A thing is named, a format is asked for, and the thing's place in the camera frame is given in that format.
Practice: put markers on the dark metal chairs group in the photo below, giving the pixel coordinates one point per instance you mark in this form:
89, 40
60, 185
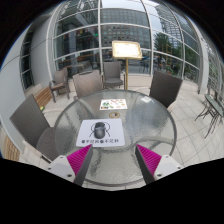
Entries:
211, 110

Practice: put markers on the gold menu board stand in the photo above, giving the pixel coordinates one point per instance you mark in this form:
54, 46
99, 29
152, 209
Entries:
126, 50

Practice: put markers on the black computer mouse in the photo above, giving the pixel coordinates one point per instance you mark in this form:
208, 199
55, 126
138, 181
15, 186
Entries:
99, 130

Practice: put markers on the colourful laminated menu card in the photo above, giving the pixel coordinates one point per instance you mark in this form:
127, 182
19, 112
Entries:
113, 104

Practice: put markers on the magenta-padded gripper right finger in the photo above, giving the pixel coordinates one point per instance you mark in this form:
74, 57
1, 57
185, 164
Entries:
150, 160

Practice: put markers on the round gold table marker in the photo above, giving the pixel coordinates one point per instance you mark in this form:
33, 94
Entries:
114, 115

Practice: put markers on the wooden slatted bench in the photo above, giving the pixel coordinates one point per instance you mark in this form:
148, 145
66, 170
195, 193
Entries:
43, 97
9, 150

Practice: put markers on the white printed mouse pad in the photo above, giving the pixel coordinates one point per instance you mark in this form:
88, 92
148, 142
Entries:
115, 133

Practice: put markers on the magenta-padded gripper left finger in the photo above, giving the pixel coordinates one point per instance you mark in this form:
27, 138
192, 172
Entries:
78, 159

